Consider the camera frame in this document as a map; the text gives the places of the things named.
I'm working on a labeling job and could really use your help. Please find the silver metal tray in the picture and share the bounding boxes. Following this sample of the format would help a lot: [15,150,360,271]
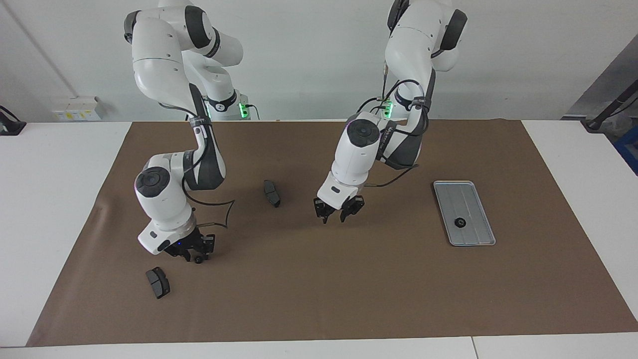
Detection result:
[433,180,496,247]

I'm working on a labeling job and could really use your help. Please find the dark grey brake pad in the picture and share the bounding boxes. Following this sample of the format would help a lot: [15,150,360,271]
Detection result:
[146,267,171,300]
[263,179,281,208]

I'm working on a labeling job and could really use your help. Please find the brown table mat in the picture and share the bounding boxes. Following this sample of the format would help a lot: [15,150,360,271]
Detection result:
[26,119,638,347]

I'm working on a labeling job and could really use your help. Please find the black table clamp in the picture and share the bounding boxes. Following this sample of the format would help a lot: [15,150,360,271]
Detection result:
[0,106,26,136]

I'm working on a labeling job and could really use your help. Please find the black stand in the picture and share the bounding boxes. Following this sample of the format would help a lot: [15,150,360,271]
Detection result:
[581,80,638,133]

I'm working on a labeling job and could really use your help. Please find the blue crate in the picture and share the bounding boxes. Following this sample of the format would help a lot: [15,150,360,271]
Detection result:
[614,127,638,175]

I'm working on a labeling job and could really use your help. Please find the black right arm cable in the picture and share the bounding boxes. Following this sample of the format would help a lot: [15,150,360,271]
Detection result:
[159,102,236,229]

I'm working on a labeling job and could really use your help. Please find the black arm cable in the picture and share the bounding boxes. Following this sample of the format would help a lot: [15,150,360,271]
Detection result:
[159,102,236,229]
[364,62,430,188]

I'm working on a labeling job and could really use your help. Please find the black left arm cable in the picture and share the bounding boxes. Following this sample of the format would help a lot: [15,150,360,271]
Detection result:
[364,62,430,188]

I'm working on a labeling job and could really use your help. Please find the white wall socket box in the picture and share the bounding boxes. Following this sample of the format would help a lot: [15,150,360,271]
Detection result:
[52,96,103,122]

